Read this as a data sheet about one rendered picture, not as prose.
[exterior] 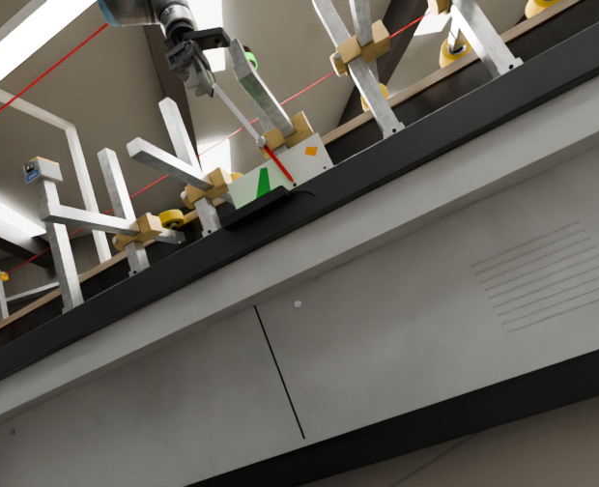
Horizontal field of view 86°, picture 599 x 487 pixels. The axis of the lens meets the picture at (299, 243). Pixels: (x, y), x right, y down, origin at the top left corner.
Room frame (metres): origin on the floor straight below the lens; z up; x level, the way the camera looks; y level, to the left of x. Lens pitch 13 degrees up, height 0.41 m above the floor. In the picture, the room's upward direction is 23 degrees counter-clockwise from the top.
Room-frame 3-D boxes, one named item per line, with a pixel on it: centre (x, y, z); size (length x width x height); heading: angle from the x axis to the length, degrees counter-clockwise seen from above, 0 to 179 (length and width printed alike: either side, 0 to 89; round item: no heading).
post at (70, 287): (0.92, 0.69, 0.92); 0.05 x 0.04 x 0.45; 76
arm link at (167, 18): (0.68, 0.07, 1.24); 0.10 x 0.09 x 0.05; 167
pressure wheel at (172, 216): (0.99, 0.36, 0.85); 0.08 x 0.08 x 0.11
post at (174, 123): (0.80, 0.19, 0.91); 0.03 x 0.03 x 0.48; 76
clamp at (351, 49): (0.67, -0.32, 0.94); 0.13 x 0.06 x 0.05; 76
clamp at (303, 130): (0.73, -0.07, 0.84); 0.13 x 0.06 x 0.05; 76
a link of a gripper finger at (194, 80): (0.67, 0.08, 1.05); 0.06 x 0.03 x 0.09; 77
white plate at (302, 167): (0.72, -0.02, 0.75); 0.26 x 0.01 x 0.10; 76
